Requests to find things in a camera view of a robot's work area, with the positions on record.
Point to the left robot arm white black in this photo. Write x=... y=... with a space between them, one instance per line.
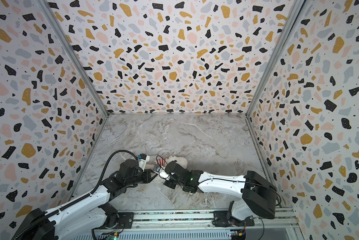
x=87 y=212

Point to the white plush teddy bear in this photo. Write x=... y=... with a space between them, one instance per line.
x=179 y=160

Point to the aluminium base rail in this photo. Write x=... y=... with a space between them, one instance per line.
x=202 y=219

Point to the white slotted cable duct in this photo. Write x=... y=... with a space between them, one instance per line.
x=168 y=235

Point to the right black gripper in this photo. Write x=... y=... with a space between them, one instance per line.
x=170 y=169

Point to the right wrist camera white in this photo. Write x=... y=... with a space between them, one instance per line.
x=160 y=171

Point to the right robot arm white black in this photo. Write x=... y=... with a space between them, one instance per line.
x=257 y=196

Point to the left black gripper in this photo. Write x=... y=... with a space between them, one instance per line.
x=149 y=176

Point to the red white striped knit sweater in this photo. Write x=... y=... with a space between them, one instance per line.
x=161 y=161

